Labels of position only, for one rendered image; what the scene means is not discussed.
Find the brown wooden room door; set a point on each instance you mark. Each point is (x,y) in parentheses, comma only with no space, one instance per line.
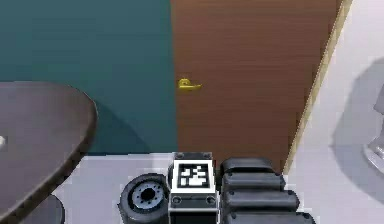
(246,80)

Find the grey metal stand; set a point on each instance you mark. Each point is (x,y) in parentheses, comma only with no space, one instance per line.
(376,146)

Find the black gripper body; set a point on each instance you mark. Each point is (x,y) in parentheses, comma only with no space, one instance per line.
(146,196)

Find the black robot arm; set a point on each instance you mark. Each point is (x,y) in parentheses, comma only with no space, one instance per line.
(253,196)

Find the small white object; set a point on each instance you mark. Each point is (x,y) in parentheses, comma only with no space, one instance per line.
(1,141)

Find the dark brown round table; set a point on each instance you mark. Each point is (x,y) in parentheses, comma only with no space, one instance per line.
(36,140)

